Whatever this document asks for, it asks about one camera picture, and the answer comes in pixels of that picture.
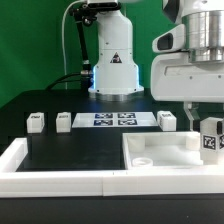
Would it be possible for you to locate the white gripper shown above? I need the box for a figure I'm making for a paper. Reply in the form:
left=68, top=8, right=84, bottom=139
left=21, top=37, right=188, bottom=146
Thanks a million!
left=151, top=53, right=224, bottom=131

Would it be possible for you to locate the white square table top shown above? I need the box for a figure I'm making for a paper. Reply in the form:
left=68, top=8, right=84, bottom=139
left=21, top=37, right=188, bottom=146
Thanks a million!
left=121, top=131, right=224, bottom=173

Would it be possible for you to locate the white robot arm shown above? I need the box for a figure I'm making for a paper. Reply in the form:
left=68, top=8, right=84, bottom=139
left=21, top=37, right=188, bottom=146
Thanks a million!
left=87, top=0, right=224, bottom=129

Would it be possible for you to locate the white u-shaped obstacle fence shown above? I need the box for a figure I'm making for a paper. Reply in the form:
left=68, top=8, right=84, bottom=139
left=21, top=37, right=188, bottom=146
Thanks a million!
left=0, top=138, right=224, bottom=198

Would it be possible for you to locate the white marker tag sheet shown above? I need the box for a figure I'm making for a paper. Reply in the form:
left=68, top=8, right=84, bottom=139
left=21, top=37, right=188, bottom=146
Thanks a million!
left=72, top=112, right=157, bottom=128

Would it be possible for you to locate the black cable bundle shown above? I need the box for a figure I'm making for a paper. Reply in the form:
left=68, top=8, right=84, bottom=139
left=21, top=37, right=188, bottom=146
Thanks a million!
left=45, top=73, right=92, bottom=91

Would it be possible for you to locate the white cable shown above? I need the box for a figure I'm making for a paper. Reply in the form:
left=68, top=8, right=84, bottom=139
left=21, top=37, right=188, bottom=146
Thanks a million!
left=61, top=0, right=84, bottom=90

